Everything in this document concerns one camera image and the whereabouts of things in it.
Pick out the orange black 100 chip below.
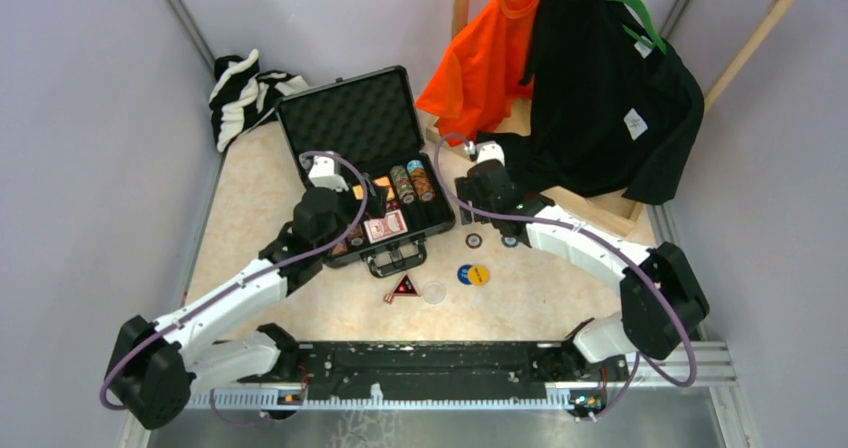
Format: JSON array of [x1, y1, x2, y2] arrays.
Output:
[[465, 233, 482, 249]]

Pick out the blue green 50 chip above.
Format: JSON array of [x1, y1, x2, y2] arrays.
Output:
[[501, 236, 519, 248]]

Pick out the orange boxed card deck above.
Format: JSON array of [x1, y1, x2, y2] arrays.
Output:
[[352, 176, 396, 202]]

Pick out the black poker set case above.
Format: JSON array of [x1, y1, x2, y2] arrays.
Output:
[[274, 65, 456, 278]]

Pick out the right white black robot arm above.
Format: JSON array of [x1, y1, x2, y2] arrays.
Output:
[[456, 141, 710, 380]]

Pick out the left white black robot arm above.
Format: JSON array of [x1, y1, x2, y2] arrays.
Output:
[[98, 150, 388, 430]]

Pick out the blue orange chip stack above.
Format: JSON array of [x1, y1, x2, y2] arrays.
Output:
[[331, 241, 349, 257]]

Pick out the purple black chip stack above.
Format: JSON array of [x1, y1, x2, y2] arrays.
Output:
[[347, 225, 366, 247]]

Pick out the red yellow chip stack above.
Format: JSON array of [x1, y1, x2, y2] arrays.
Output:
[[406, 160, 435, 203]]

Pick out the red playing card deck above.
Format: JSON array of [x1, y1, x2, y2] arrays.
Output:
[[364, 210, 409, 244]]

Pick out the green orange chip stack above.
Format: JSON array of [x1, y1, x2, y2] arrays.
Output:
[[389, 165, 416, 204]]

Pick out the yellow big blind button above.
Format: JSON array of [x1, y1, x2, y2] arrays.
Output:
[[467, 264, 491, 286]]

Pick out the blue small blind button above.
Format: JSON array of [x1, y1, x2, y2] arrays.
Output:
[[457, 264, 472, 285]]

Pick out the orange t-shirt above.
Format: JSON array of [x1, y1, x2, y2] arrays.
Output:
[[415, 0, 540, 140]]

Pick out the black red triangle token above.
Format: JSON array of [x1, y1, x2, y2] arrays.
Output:
[[390, 274, 421, 298]]

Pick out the clear dealer button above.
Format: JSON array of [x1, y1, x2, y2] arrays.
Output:
[[422, 281, 446, 305]]

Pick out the wooden clothes rack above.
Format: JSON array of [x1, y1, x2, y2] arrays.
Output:
[[423, 0, 812, 238]]

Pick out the black white striped cloth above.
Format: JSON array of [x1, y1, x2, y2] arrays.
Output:
[[208, 49, 310, 153]]

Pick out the black t-shirt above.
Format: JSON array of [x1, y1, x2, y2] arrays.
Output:
[[492, 0, 705, 205]]

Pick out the green clothes hanger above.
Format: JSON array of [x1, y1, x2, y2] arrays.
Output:
[[608, 0, 668, 54]]

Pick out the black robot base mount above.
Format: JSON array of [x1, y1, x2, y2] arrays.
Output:
[[244, 324, 628, 401]]

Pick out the aluminium frame rail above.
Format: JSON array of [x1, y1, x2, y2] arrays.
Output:
[[119, 338, 763, 448]]

